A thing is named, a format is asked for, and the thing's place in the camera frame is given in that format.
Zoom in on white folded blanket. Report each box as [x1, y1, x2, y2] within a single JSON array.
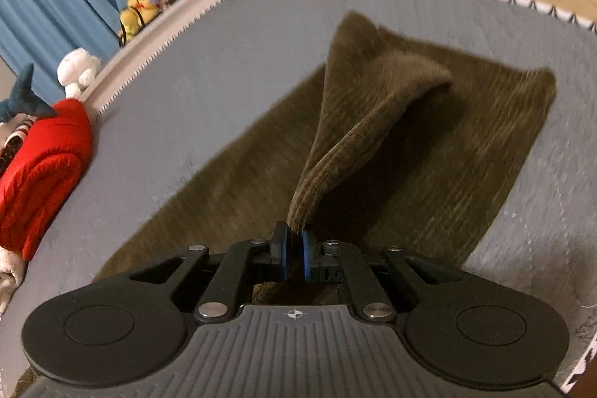
[[0, 246, 26, 315]]

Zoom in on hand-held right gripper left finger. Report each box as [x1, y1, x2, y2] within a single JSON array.
[[128, 221, 294, 325]]

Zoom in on navy patterned folded blanket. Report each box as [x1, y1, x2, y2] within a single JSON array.
[[0, 118, 35, 179]]

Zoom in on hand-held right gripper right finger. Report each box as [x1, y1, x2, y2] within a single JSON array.
[[301, 229, 463, 325]]

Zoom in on white plush toy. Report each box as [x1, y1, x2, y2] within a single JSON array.
[[57, 47, 102, 98]]

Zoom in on blue shark plush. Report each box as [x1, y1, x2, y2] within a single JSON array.
[[0, 63, 57, 123]]

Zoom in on red folded quilt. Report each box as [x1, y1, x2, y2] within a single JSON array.
[[0, 98, 94, 261]]

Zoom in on olive corduroy pants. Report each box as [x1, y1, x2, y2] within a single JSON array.
[[16, 10, 558, 398]]

